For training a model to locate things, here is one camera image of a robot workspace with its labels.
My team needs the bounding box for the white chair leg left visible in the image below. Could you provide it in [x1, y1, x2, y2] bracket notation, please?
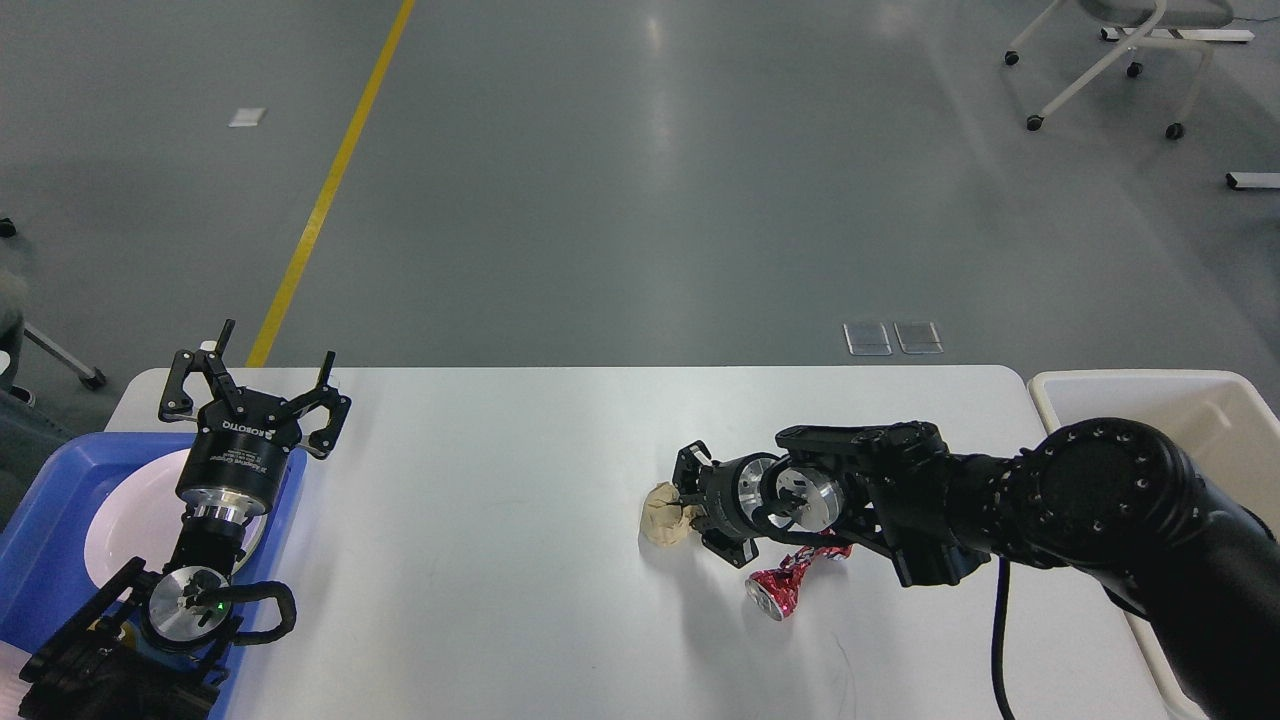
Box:
[24, 322, 108, 391]

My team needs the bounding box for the brown paper ball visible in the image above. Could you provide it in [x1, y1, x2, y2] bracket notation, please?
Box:
[640, 482, 701, 548]

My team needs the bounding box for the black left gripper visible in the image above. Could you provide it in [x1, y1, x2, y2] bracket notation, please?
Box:
[156, 320, 351, 524]

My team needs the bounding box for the white office chair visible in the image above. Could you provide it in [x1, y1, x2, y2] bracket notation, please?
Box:
[1025, 1, 1235, 141]

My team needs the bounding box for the white furniture leg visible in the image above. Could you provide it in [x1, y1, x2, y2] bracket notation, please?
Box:
[1225, 170, 1280, 191]

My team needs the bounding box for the pink object tray corner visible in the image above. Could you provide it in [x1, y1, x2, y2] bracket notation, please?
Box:
[0, 641, 31, 720]

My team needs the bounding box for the floor outlet cover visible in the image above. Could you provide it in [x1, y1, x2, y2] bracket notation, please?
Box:
[844, 322, 893, 357]
[893, 322, 945, 355]

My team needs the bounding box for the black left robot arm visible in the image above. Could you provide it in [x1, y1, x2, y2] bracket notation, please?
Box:
[15, 320, 351, 719]

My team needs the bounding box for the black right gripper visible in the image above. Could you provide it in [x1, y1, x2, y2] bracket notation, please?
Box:
[673, 441, 780, 569]

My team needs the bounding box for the light green plate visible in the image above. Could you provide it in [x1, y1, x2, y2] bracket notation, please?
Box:
[232, 515, 271, 575]

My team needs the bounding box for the person's jeans leg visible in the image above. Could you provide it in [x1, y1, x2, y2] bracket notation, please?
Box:
[1, 269, 76, 527]

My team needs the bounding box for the pink plate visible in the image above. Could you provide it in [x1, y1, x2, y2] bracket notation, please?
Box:
[84, 446, 270, 591]

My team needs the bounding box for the floor outlet cover right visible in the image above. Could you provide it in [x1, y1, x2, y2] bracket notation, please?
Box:
[893, 322, 945, 355]

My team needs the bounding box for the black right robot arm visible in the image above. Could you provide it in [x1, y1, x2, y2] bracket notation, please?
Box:
[669, 416, 1279, 719]

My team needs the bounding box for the red foil wrapper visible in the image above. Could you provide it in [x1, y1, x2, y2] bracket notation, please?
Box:
[744, 544, 852, 623]

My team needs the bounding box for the floor outlet cover left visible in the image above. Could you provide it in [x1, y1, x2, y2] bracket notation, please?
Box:
[844, 322, 893, 357]

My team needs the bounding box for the beige plastic bin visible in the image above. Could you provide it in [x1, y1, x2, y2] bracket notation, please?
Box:
[1028, 372, 1280, 712]

